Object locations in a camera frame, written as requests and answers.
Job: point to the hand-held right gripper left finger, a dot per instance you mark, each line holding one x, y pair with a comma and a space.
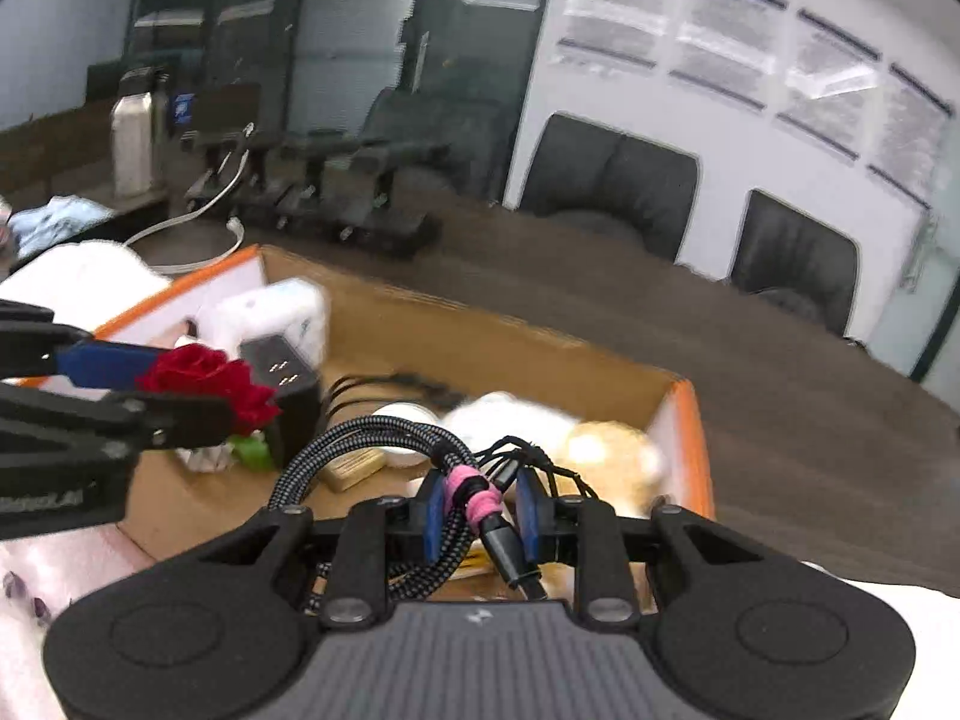
431, 521

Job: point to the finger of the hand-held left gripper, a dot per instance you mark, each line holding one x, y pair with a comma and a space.
180, 420
105, 366

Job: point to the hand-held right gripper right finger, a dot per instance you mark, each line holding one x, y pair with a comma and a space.
529, 521

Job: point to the red rose with green leaves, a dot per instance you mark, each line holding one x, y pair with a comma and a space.
202, 379

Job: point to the cream rounded cube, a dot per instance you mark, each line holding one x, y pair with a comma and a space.
405, 431

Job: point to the small gold bar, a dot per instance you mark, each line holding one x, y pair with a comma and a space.
352, 469

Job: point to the white and yellow plush toy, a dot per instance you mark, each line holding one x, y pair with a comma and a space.
517, 420

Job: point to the dark grey power adapter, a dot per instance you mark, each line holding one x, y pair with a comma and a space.
291, 405

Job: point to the white plastic bottle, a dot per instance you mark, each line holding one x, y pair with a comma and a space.
277, 315

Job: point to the red cardboard box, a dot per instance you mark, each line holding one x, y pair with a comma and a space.
487, 345

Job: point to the dark wooden desktop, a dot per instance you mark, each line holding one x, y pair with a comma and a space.
675, 330

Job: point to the white towel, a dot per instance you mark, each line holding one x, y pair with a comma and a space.
75, 277

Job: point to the light blue cloth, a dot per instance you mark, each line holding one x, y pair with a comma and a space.
60, 221

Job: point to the black clamp device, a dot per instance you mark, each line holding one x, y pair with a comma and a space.
397, 214
283, 191
330, 199
217, 180

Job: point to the silver metal flask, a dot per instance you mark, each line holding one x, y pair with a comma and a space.
136, 142

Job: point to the blue glass sign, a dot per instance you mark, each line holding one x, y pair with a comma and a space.
184, 106

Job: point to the black office chair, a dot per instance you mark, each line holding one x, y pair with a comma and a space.
607, 180
795, 262
442, 135

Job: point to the glass door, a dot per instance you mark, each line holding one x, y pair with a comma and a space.
937, 300

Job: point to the white wall notice board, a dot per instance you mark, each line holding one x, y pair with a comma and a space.
619, 4
731, 37
911, 135
829, 82

